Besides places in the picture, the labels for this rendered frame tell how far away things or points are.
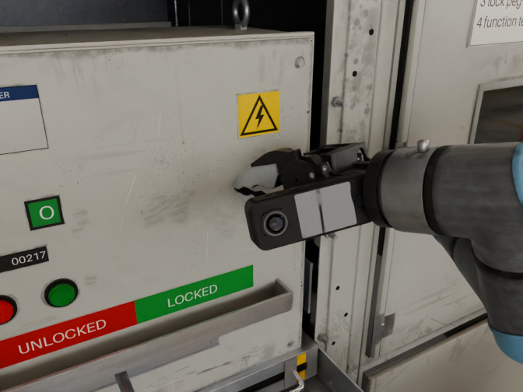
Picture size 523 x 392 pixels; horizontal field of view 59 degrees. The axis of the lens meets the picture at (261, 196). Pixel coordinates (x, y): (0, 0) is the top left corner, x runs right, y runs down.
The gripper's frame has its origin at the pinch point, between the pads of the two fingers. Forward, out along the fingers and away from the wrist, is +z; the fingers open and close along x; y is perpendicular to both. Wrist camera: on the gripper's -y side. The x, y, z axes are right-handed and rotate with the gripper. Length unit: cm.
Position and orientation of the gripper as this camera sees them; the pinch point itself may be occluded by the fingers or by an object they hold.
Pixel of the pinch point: (236, 189)
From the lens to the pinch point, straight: 55.2
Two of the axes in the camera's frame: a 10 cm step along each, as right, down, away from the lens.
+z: -6.8, -0.4, 7.3
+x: -1.8, -9.6, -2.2
